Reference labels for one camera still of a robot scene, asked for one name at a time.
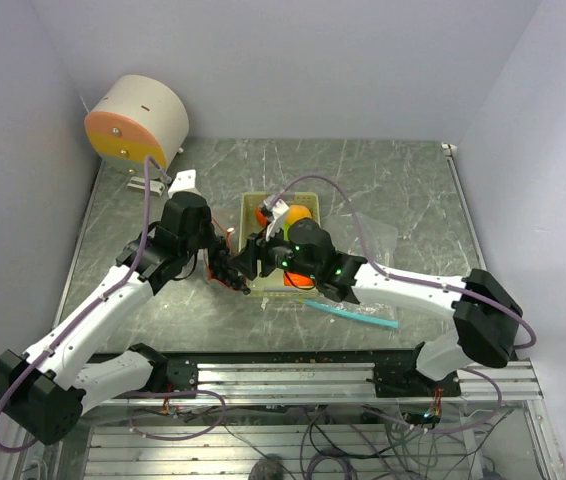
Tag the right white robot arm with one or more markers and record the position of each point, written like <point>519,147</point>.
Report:
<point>485,317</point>

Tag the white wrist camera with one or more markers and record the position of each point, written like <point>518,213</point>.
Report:
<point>275,213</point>
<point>184,181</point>

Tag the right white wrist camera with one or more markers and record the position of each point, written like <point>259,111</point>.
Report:
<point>275,213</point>

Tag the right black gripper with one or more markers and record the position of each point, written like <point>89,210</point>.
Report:
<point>258,250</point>

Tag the small red-orange fruit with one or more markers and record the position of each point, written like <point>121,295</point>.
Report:
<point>298,281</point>

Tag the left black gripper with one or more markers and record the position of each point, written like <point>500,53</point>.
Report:
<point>207,239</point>

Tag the yellow-green perforated plastic basket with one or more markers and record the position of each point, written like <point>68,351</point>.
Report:
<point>275,284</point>

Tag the blue-zipper clear bag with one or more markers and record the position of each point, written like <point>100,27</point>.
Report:
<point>381,241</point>

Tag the cylindrical drawer box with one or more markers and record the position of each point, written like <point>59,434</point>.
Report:
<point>138,117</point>

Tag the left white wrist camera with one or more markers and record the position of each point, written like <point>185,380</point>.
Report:
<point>184,181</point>

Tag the white corner clip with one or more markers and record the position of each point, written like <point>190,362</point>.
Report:
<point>450,148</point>

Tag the orange fruit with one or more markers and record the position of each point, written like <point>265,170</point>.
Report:
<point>261,216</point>

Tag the small silver metal bracket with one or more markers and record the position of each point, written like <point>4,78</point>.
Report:
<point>138,184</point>

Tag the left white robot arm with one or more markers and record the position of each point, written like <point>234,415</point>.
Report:
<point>48,387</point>

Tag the dark blue grape bunch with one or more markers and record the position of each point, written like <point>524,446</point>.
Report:
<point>221,271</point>

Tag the aluminium rail frame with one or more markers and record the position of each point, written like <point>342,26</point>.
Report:
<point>319,415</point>

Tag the yellow-orange peach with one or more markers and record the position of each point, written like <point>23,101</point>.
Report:
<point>297,212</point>

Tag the red-zipper clear bag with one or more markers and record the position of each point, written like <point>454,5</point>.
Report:
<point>221,241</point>

